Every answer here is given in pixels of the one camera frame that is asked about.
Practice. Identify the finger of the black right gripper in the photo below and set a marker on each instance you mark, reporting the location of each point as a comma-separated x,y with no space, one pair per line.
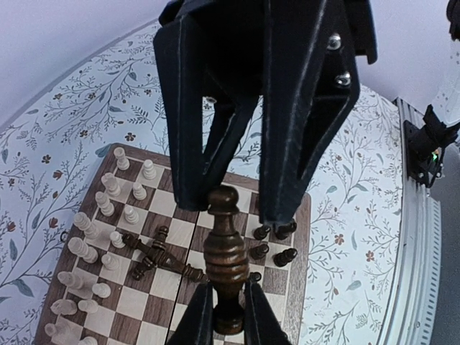
310,84
210,80

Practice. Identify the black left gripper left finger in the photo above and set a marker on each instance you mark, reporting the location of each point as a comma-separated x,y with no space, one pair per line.
196,325

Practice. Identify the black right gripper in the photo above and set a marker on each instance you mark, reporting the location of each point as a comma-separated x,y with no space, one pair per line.
358,13

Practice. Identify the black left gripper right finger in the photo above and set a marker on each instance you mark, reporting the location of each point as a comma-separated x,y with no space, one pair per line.
260,324

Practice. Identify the dark chess piece corner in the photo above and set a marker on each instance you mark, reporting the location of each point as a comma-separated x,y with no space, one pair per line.
285,257

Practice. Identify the tall dark chess piece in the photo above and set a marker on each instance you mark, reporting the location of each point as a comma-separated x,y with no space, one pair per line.
227,264

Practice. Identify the pile of dark chess pieces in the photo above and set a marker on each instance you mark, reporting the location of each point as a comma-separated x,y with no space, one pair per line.
158,256

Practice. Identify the wooden chess board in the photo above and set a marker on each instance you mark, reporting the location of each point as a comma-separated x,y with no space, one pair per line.
284,287

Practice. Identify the row of white chess pieces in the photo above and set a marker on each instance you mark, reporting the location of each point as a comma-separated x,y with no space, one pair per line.
112,306

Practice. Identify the floral patterned table mat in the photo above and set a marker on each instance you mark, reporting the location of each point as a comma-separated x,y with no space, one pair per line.
52,152

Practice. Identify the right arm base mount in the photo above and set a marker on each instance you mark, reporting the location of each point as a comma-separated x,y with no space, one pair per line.
425,147

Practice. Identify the front aluminium slotted rail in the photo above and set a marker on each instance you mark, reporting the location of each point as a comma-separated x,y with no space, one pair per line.
411,308

